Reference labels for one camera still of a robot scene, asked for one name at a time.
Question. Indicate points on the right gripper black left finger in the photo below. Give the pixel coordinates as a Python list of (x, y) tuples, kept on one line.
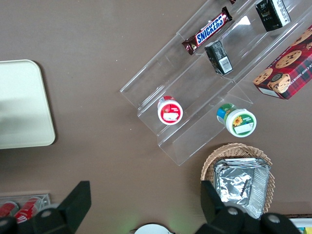
[(70, 204)]

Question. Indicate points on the green lid yogurt cup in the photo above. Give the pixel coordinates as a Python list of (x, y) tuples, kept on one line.
[(240, 122)]

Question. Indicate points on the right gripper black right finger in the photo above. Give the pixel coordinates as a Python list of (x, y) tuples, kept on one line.
[(217, 217)]

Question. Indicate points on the stacked silver foil containers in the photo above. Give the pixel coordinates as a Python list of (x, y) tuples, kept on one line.
[(239, 185)]

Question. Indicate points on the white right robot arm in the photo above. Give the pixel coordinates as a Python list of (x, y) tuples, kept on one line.
[(153, 229)]

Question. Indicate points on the white snack tray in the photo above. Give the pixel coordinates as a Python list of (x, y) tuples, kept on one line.
[(301, 222)]

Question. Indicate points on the Snickers chocolate bar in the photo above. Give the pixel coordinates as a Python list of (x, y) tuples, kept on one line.
[(207, 31), (232, 1)]

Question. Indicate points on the cream plastic tray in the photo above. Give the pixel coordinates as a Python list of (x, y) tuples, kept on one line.
[(22, 104)]

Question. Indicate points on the clear acrylic bottle rack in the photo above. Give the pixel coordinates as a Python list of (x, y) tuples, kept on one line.
[(47, 198)]

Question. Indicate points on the light tan wicker basket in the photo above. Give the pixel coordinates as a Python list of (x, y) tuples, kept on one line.
[(209, 163)]

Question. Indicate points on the small black carton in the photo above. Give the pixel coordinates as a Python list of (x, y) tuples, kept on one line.
[(219, 58), (273, 14)]

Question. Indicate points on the red lid yogurt cup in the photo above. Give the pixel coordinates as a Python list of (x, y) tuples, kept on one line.
[(170, 113)]

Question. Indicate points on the red cola bottle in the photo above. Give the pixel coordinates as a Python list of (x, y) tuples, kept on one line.
[(8, 209), (30, 209)]

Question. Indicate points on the clear acrylic stepped stand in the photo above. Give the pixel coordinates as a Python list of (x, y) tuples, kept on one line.
[(195, 136)]

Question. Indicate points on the red plaid cookie box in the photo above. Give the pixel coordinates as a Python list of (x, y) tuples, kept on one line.
[(287, 73)]

